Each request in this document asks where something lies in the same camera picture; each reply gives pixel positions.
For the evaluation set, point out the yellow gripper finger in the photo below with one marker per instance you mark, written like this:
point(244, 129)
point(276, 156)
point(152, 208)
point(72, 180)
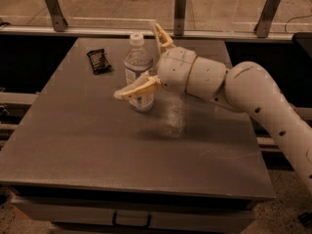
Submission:
point(163, 39)
point(145, 85)

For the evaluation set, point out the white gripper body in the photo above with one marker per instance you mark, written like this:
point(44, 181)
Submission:
point(175, 69)

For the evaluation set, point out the blue plastic bottle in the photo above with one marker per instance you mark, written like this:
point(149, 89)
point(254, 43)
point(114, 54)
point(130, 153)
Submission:
point(138, 61)

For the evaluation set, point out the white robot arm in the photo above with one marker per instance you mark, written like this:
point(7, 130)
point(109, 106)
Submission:
point(246, 87)

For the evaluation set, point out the black snack packet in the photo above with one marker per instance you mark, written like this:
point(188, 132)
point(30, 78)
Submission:
point(98, 61)

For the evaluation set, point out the middle metal bracket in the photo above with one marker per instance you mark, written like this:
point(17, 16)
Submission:
point(179, 18)

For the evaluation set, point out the metal bracket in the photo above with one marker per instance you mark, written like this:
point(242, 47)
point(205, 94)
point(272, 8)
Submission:
point(262, 28)
point(59, 22)
point(179, 18)

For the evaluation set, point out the left metal bracket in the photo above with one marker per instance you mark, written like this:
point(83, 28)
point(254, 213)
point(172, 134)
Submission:
point(59, 22)

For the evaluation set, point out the right metal bracket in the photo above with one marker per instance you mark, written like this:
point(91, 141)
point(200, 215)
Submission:
point(262, 28)

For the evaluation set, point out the grey table drawer with handle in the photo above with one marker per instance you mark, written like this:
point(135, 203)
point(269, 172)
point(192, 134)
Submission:
point(93, 217)

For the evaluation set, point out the metal rail behind table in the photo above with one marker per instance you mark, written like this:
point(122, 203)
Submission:
point(123, 33)

